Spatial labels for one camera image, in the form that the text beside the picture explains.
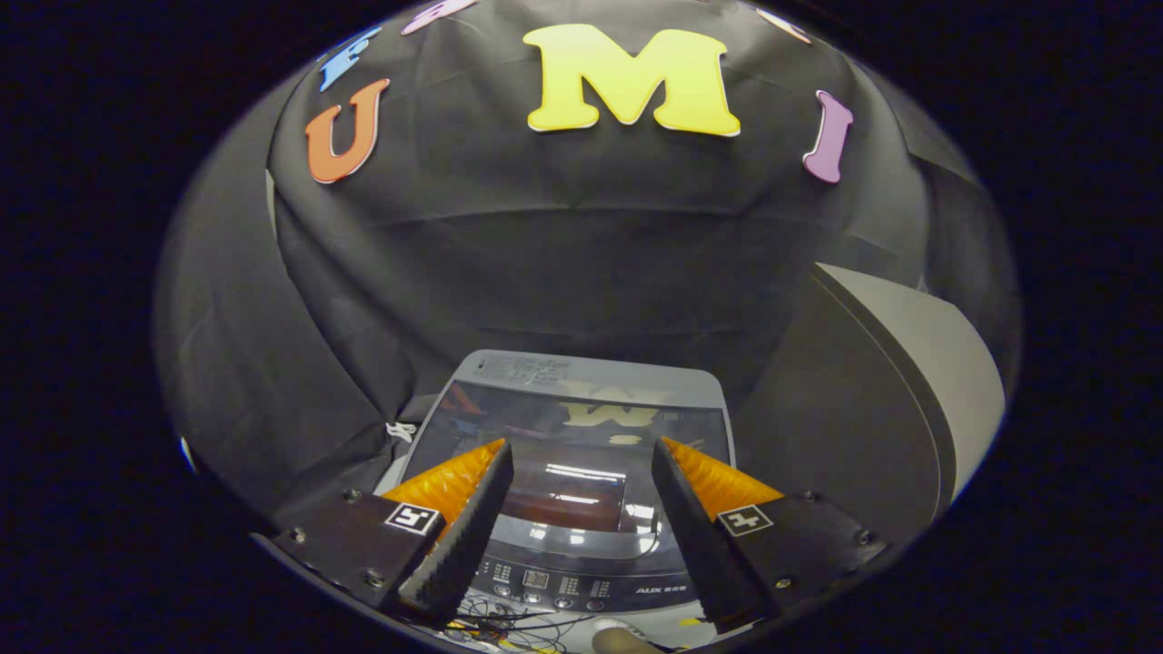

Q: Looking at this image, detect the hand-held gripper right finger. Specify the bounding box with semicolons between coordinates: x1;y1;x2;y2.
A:
651;436;891;634

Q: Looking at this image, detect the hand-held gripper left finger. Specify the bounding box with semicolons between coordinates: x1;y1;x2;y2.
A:
273;438;515;628

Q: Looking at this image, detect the grey washing machine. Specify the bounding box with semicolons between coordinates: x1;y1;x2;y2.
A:
373;350;737;628

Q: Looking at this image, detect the black backdrop cloth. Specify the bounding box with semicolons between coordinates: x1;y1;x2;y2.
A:
153;0;1023;537

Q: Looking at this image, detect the thin black cable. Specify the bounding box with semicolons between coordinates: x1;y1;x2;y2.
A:
450;599;619;651

